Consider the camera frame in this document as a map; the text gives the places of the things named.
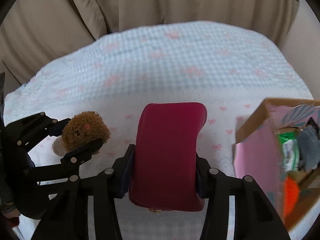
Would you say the white checkered bed blanket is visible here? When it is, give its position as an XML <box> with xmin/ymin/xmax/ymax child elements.
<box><xmin>4</xmin><ymin>22</ymin><xmax>312</xmax><ymax>178</ymax></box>

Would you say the pink cardboard box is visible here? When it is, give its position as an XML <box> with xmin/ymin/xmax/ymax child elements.
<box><xmin>234</xmin><ymin>98</ymin><xmax>319</xmax><ymax>239</ymax></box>

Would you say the grey soft cloth toy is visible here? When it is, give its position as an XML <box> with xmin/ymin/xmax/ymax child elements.
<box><xmin>297</xmin><ymin>126</ymin><xmax>319</xmax><ymax>172</ymax></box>

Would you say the brown plush bear toy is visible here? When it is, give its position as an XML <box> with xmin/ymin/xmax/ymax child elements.
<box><xmin>52</xmin><ymin>111</ymin><xmax>111</xmax><ymax>157</ymax></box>

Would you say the beige curtain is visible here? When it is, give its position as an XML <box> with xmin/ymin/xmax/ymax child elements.
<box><xmin>1</xmin><ymin>0</ymin><xmax>299</xmax><ymax>83</ymax></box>

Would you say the green snack packet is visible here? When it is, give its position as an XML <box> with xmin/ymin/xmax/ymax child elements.
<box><xmin>277</xmin><ymin>132</ymin><xmax>299</xmax><ymax>172</ymax></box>

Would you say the orange fuzzy ball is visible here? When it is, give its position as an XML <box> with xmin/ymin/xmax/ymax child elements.
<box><xmin>283</xmin><ymin>176</ymin><xmax>300</xmax><ymax>217</ymax></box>

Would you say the person's left hand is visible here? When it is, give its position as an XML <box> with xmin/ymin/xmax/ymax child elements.
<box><xmin>1</xmin><ymin>209</ymin><xmax>21</xmax><ymax>228</ymax></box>

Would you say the magenta soft pouch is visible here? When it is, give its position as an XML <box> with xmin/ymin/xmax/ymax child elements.
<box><xmin>129</xmin><ymin>102</ymin><xmax>207</xmax><ymax>212</ymax></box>

